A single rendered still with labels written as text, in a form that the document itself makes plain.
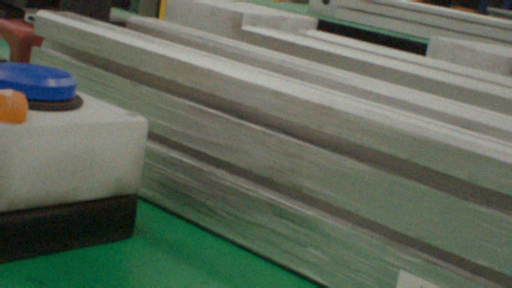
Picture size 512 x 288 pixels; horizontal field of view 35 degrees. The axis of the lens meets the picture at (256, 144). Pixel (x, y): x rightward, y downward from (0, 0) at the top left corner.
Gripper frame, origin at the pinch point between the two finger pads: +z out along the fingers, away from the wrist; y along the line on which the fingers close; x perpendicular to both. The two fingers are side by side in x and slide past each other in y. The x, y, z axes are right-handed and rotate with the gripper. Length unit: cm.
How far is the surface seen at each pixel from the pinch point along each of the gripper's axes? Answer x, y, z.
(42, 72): -17.5, -14.5, -8.7
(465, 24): 33, 159, 3
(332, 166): -29.2, -7.5, -7.9
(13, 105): -20.3, -18.1, -8.4
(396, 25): 52, 160, 9
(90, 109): -19.3, -12.9, -7.5
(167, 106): -18.4, -6.7, -6.8
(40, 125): -20.7, -16.9, -7.6
